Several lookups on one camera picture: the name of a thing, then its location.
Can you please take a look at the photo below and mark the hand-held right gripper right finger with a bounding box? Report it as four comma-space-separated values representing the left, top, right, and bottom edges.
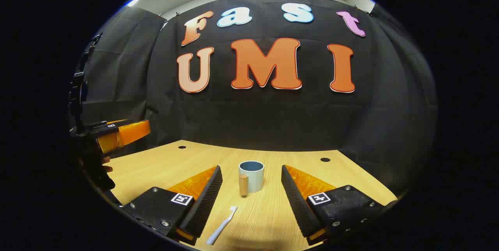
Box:
281, 164, 398, 246

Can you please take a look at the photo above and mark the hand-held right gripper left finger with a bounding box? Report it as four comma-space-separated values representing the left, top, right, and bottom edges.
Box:
120, 164, 223, 246

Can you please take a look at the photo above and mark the white toothbrush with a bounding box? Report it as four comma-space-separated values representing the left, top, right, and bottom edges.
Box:
205, 205, 238, 246

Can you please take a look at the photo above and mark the light blue cup wooden handle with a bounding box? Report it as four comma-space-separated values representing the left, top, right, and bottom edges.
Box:
238, 161, 265, 197

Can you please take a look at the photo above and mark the wooden desktop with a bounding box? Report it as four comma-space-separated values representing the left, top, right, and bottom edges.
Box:
102, 139, 398, 251

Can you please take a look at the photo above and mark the black backdrop cloth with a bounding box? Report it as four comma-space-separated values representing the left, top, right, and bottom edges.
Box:
76, 0, 437, 197

